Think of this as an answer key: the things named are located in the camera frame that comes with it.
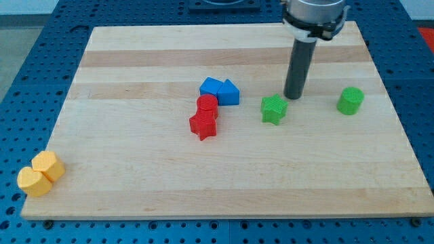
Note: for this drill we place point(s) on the red cylinder block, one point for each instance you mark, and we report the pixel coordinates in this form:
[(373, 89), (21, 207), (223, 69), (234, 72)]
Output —
[(208, 104)]

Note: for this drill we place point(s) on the wooden board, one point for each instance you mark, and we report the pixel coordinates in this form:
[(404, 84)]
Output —
[(124, 134)]

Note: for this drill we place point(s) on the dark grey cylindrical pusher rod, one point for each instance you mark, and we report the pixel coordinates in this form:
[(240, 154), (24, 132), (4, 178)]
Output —
[(300, 61)]

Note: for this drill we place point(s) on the red star block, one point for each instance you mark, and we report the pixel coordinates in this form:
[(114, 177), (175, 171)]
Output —
[(203, 125)]

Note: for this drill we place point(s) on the yellow heart block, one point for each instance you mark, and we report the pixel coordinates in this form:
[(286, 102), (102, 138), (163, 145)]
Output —
[(33, 183)]

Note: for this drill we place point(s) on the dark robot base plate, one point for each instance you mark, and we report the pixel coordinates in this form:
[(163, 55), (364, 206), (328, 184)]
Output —
[(223, 5)]

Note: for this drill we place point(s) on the green star block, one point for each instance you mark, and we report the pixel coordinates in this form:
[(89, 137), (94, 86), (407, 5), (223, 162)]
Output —
[(273, 109)]

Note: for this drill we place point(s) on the yellow hexagon block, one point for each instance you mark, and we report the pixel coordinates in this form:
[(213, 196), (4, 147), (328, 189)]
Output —
[(49, 164)]

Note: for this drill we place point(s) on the blue triangle block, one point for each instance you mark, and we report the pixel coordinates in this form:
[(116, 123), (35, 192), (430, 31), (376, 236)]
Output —
[(228, 94)]

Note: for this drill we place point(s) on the green cylinder block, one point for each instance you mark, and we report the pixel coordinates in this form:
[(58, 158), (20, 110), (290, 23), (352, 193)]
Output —
[(350, 100)]

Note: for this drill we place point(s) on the blue cube block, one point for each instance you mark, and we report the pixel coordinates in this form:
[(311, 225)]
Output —
[(210, 86)]

